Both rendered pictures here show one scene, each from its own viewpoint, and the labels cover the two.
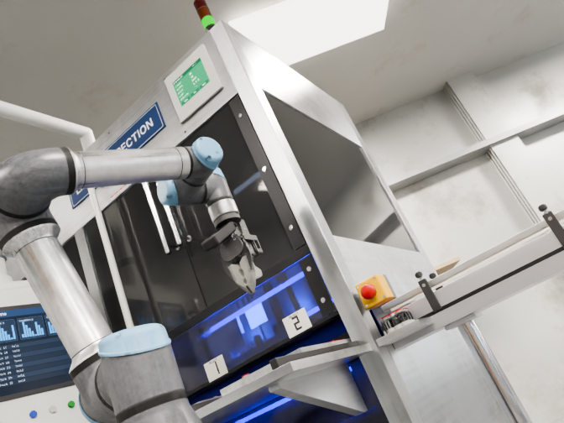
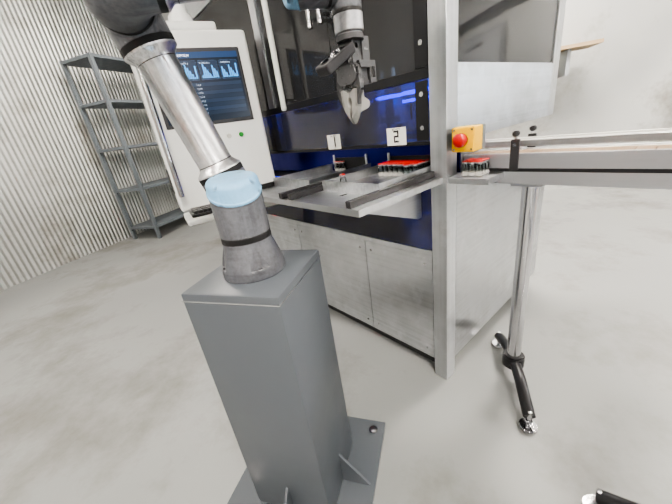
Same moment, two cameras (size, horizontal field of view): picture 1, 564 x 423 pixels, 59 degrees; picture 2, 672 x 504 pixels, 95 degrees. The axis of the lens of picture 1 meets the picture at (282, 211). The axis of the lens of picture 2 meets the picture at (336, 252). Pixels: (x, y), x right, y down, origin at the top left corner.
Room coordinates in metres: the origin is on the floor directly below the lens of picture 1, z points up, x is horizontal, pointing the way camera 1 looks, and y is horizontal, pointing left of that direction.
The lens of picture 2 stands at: (0.29, -0.16, 1.09)
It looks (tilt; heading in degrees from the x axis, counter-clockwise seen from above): 22 degrees down; 25
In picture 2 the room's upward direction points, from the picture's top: 9 degrees counter-clockwise
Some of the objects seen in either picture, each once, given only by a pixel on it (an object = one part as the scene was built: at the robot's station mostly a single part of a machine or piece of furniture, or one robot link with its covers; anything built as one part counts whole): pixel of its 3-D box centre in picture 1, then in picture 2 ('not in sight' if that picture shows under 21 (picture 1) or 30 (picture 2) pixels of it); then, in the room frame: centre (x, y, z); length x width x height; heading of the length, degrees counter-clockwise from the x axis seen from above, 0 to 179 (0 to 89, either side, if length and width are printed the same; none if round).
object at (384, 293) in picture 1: (375, 291); (468, 138); (1.37, -0.14, 1.00); 0.08 x 0.07 x 0.07; 154
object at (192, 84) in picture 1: (192, 83); not in sight; (1.46, 0.11, 1.96); 0.21 x 0.01 x 0.21; 64
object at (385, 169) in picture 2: not in sight; (397, 169); (1.45, 0.10, 0.90); 0.18 x 0.02 x 0.05; 65
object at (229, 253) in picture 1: (236, 240); (354, 62); (1.20, 0.14, 1.24); 0.09 x 0.08 x 0.12; 154
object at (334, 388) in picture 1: (322, 399); (387, 213); (1.27, 0.10, 0.80); 0.34 x 0.03 x 0.13; 154
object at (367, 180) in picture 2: (296, 368); (382, 176); (1.38, 0.13, 0.90); 0.34 x 0.26 x 0.04; 155
